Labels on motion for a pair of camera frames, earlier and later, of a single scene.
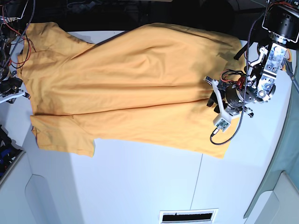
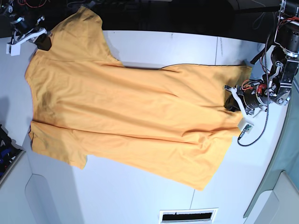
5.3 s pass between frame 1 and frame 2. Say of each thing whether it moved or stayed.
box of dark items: stayed
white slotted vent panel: stayed
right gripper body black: moved
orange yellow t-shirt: moved
